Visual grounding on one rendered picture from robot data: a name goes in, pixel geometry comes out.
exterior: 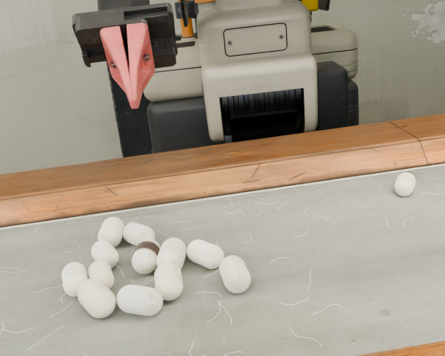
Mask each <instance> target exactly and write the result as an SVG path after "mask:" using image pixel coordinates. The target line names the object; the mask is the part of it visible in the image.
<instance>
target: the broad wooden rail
mask: <svg viewBox="0 0 445 356"><path fill-rule="evenodd" d="M440 164H445V114H435V115H429V116H424V117H414V118H409V119H399V120H393V121H383V122H378V123H373V124H363V125H357V126H348V127H342V128H337V129H327V130H321V131H312V132H306V133H296V134H291V135H285V136H276V137H270V138H260V139H255V140H250V141H240V142H234V143H224V144H219V145H214V146H204V147H198V148H188V149H183V150H173V151H167V152H162V153H152V154H147V155H137V156H131V157H126V158H117V159H111V160H101V161H96V162H88V163H83V164H76V165H65V166H60V167H50V168H44V169H39V170H29V171H24V172H14V173H8V174H0V228H1V227H10V226H15V225H24V224H30V223H39V222H44V221H50V220H59V219H64V218H73V217H78V216H84V215H93V214H98V213H108V212H113V211H118V210H128V209H133V208H142V207H147V206H156V205H162V204H167V203H176V202H182V201H191V200H196V199H201V198H210V197H216V196H225V195H230V194H240V193H245V192H250V191H259V190H264V189H274V188H279V187H284V186H294V185H299V184H308V183H313V182H322V181H328V180H333V179H342V178H348V177H357V176H362V175H368V174H376V173H382V172H391V171H396V170H406V169H411V168H416V167H426V166H431V165H440Z"/></svg>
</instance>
